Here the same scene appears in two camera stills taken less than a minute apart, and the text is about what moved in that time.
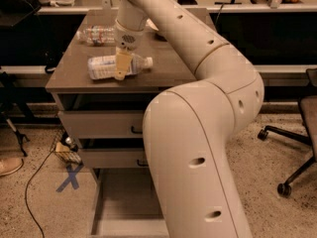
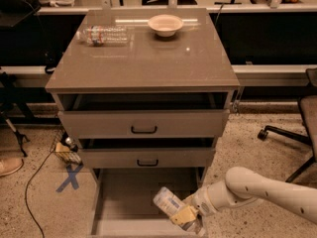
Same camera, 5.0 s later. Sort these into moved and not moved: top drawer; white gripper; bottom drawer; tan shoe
Moved: white gripper
Not moved: tan shoe; bottom drawer; top drawer
